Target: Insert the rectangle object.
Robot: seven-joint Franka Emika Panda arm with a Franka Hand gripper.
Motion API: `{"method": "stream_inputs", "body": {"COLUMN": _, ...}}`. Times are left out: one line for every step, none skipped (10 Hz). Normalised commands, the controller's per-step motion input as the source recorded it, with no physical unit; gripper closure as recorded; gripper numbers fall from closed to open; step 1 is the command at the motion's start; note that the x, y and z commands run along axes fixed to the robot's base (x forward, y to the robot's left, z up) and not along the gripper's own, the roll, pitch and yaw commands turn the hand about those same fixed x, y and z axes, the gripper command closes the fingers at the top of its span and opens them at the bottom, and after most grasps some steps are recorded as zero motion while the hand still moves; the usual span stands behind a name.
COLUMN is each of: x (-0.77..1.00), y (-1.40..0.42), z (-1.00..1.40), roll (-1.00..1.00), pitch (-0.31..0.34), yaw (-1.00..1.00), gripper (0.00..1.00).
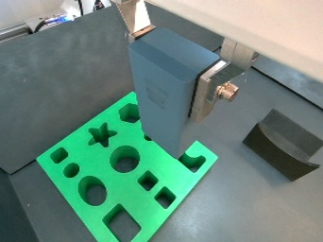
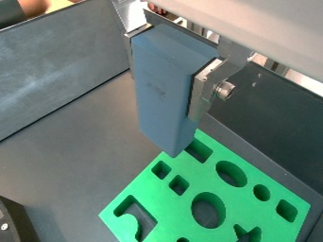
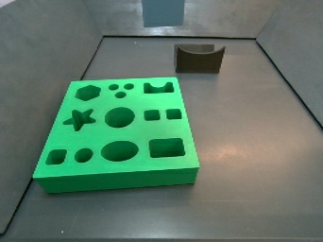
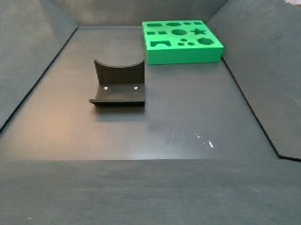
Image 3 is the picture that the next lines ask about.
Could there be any dark rectangular notched block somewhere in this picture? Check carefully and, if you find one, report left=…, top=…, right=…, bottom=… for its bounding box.
left=173, top=44, right=225, bottom=74

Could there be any green shape sorter board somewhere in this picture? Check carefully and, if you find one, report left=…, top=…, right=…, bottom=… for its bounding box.
left=33, top=78, right=199, bottom=193

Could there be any blue-grey panel on back wall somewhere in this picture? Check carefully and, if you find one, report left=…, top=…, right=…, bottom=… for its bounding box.
left=141, top=0, right=185, bottom=27

